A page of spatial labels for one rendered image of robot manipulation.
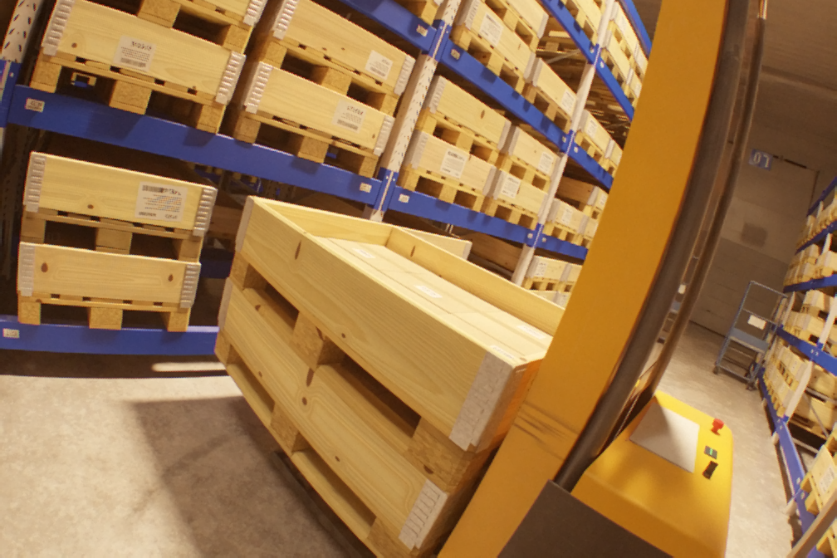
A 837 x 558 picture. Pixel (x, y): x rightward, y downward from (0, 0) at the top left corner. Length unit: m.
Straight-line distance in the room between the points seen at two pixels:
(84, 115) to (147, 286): 0.75
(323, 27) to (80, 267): 1.44
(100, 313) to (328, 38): 1.55
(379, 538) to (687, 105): 1.20
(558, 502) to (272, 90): 1.75
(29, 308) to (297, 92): 1.47
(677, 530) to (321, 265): 1.05
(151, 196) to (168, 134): 0.25
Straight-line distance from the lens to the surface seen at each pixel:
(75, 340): 2.03
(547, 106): 3.50
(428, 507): 1.03
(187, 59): 1.77
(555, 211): 4.01
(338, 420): 1.19
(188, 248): 1.92
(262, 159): 1.93
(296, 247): 1.33
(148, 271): 1.91
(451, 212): 2.81
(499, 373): 0.83
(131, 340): 2.06
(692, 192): 0.80
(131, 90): 1.73
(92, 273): 1.88
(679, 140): 0.82
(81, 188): 1.78
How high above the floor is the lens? 1.26
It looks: 8 degrees down
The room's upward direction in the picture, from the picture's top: 19 degrees clockwise
